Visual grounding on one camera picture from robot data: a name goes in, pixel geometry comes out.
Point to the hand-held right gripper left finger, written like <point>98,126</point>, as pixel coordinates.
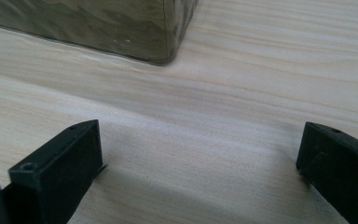
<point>59,174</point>

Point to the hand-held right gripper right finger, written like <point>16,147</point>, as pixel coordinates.
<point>341,168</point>

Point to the transparent brown plastic bin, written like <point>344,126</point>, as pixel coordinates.
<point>90,25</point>

